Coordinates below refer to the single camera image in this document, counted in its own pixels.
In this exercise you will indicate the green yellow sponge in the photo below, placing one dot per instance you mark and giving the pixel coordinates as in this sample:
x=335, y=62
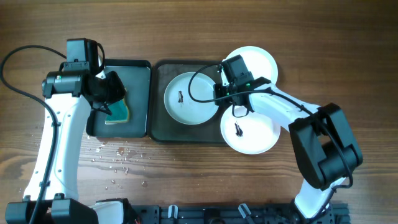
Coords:
x=119, y=113

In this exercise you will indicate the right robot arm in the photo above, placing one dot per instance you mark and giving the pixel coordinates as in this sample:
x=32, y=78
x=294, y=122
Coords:
x=324, y=145

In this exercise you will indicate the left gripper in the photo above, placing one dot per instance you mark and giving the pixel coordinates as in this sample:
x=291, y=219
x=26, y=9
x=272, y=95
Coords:
x=113, y=90

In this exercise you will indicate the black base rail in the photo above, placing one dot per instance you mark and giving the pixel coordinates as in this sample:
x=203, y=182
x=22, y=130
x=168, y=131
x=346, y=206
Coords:
x=278, y=213

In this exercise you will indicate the white plate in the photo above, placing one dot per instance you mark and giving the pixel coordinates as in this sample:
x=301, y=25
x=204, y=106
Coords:
x=261, y=64
x=251, y=133
x=181, y=107

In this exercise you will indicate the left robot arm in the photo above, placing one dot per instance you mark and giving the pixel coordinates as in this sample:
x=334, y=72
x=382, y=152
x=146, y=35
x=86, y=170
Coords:
x=51, y=195

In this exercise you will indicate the black water tray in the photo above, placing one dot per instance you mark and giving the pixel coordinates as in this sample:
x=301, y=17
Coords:
x=135, y=76

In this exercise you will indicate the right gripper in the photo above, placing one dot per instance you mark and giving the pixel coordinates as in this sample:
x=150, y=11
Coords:
x=222, y=97

